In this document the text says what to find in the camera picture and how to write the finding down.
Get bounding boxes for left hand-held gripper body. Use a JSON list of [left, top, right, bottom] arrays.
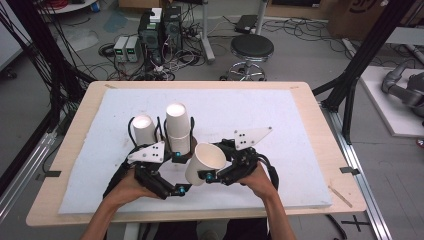
[[128, 141, 174, 201]]

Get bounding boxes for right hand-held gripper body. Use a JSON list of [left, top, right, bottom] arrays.
[[220, 126, 273, 187]]

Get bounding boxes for single white paper cup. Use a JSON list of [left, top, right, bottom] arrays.
[[184, 142, 228, 187]]

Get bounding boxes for dark wire cup holder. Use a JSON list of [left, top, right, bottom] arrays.
[[127, 114, 199, 164]]

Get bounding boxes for tall white paper cup stack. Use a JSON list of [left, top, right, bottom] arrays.
[[165, 102, 192, 156]]

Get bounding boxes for person's left hand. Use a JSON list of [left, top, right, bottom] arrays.
[[105, 169, 158, 210]]

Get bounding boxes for person's right hand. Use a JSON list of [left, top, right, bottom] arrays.
[[237, 162, 278, 201]]

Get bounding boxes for white foam mat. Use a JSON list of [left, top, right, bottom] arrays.
[[58, 87, 334, 215]]

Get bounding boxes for person's dark trousers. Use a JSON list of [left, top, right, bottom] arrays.
[[141, 218, 269, 240]]

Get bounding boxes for short white paper cup stack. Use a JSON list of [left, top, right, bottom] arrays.
[[131, 114, 161, 148]]

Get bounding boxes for white table leg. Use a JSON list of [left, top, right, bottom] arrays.
[[122, 222, 142, 240]]

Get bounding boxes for wooden table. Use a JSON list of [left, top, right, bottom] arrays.
[[25, 80, 368, 228]]

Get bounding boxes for black tape piece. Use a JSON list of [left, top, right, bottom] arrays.
[[339, 166, 361, 176], [35, 170, 63, 183]]

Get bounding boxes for thin wooden stick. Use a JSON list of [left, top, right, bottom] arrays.
[[327, 185, 354, 209]]

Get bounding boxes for black round stool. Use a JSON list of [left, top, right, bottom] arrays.
[[227, 33, 275, 82]]

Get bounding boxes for grey metal desk leg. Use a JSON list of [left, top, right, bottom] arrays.
[[199, 0, 217, 64]]

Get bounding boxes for grey power supply unit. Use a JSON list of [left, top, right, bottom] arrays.
[[113, 35, 130, 63], [125, 35, 143, 63]]

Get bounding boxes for black computer tower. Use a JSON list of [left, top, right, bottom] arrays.
[[137, 11, 165, 65], [162, 5, 184, 52]]

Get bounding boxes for flat black device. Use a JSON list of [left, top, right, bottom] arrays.
[[233, 14, 260, 35]]

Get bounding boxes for small white box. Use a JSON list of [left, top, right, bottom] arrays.
[[149, 7, 164, 24]]

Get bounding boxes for white floor board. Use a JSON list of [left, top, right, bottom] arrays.
[[359, 65, 424, 139]]

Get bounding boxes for cardboard box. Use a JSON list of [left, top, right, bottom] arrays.
[[325, 0, 418, 42]]

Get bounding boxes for tangle of floor cables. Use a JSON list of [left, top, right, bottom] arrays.
[[97, 19, 209, 82]]

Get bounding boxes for aluminium rail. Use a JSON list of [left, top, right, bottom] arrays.
[[320, 104, 394, 240], [0, 130, 58, 225]]

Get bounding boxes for loose black floor cables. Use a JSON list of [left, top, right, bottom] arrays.
[[261, 17, 356, 56]]

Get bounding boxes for black metal frame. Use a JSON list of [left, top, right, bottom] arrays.
[[312, 0, 419, 145], [0, 0, 88, 198]]

